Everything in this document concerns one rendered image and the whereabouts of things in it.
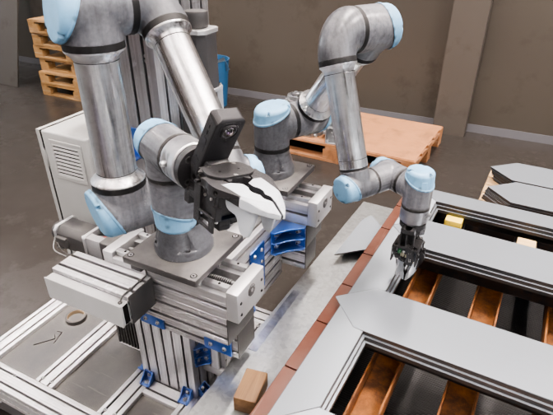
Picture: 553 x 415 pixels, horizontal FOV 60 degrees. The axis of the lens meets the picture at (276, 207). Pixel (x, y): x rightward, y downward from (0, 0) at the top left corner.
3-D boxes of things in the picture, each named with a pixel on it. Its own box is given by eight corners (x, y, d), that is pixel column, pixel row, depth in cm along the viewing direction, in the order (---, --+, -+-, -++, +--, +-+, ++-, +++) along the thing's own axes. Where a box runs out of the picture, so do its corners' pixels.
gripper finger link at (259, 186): (296, 244, 62) (255, 215, 68) (303, 202, 59) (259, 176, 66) (277, 250, 60) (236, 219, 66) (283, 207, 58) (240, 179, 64)
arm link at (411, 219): (405, 197, 134) (434, 204, 131) (403, 212, 136) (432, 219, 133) (397, 209, 128) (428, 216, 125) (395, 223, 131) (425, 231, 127)
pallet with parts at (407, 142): (256, 149, 441) (255, 107, 421) (299, 117, 516) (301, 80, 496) (419, 182, 383) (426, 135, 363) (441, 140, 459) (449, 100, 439)
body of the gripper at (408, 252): (388, 261, 136) (393, 225, 130) (397, 246, 142) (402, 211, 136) (415, 269, 132) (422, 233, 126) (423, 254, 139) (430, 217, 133)
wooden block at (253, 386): (247, 380, 132) (246, 367, 130) (267, 385, 131) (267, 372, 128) (234, 410, 124) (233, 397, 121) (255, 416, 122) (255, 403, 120)
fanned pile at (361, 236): (398, 222, 202) (399, 214, 200) (365, 273, 173) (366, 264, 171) (370, 215, 208) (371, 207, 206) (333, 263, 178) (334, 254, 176)
